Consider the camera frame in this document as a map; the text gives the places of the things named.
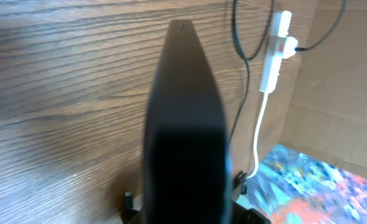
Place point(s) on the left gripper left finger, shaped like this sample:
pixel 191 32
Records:
pixel 129 215

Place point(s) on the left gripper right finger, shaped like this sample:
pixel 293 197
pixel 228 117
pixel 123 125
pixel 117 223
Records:
pixel 241 215

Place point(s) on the Galaxy smartphone blue screen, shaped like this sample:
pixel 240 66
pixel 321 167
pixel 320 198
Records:
pixel 186 158

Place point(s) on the white charger plug adapter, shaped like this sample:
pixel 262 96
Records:
pixel 287 46

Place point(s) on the colourful patterned mat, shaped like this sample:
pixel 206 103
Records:
pixel 292 187

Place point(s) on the white power strip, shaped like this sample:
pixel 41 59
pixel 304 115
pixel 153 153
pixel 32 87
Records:
pixel 278 34

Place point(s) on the cardboard box wall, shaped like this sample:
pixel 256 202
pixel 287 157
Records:
pixel 327 115

